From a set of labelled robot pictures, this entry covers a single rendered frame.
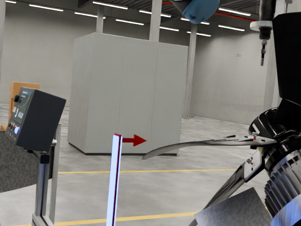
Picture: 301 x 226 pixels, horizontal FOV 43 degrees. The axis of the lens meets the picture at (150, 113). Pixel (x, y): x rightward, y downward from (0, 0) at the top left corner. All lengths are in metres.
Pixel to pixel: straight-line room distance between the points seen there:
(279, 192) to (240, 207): 0.10
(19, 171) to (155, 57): 5.16
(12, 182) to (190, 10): 2.14
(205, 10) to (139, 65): 6.57
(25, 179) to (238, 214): 2.06
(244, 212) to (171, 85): 6.80
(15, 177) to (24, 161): 0.13
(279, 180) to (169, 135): 6.88
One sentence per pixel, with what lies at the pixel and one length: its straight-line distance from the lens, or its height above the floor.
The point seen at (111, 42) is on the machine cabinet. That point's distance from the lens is 7.12.
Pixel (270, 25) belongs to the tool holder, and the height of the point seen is 1.45.
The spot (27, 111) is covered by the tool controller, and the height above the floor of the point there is 1.18.
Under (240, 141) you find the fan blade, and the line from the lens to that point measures 0.84.
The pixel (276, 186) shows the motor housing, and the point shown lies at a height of 1.10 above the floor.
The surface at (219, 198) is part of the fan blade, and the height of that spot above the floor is 1.01.
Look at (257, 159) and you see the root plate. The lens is 1.00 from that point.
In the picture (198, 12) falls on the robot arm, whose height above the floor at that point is 1.43.
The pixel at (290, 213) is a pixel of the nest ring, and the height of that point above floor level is 1.06.
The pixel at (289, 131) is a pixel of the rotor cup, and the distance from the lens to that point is 0.94.
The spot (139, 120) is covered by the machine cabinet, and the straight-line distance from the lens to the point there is 7.34.
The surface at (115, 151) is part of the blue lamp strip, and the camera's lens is 0.72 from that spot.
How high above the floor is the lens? 1.28
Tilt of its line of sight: 3 degrees down
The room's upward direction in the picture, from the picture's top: 5 degrees clockwise
